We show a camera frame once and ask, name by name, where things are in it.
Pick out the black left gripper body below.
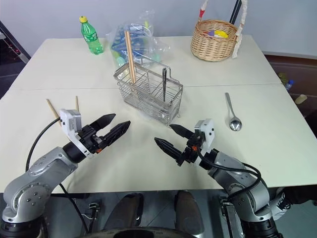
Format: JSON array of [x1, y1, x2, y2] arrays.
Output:
[[79, 125, 110, 156]]

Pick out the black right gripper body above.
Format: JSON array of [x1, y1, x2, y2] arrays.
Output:
[[176, 131, 203, 167]]

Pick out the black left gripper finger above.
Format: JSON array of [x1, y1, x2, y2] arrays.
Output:
[[92, 113, 117, 132], [104, 120, 131, 147]]

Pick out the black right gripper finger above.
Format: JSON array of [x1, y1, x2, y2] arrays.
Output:
[[154, 137, 185, 162], [170, 124, 193, 140]]

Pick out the steel spoon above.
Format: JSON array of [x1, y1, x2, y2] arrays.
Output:
[[224, 92, 243, 132]]

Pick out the dark metal utensil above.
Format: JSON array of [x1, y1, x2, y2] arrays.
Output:
[[162, 67, 167, 103]]

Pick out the green plastic soda bottle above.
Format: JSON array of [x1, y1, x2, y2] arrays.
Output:
[[79, 15, 105, 56]]

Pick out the clear plastic bag with items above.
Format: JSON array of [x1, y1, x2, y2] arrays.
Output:
[[105, 8, 172, 73]]

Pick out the white sneaker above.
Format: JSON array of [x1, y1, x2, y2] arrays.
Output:
[[269, 187, 293, 222]]

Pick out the colourful items in wicker basket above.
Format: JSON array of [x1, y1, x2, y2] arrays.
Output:
[[204, 28, 230, 39]]

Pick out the black metal poles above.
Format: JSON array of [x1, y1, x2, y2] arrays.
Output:
[[228, 0, 242, 26]]

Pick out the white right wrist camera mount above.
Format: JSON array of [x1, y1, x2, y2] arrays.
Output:
[[194, 118, 215, 153]]

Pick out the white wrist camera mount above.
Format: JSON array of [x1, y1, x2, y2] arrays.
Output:
[[194, 118, 215, 153], [59, 108, 96, 159]]

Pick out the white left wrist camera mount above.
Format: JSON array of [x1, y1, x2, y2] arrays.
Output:
[[59, 108, 96, 159]]

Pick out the steel wire cutlery basket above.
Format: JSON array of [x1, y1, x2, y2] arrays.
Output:
[[113, 58, 184, 127]]

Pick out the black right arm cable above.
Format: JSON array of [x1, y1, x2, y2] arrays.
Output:
[[197, 151, 262, 200]]

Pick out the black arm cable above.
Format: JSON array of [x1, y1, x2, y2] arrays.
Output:
[[26, 117, 90, 234], [197, 151, 262, 200]]

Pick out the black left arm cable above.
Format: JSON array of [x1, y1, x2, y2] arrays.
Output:
[[26, 117, 90, 234]]

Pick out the metal bracket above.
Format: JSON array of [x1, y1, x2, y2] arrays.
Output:
[[220, 196, 232, 217], [87, 201, 100, 222]]

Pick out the wicker basket with handle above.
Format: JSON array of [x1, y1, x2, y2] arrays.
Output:
[[190, 0, 249, 62]]

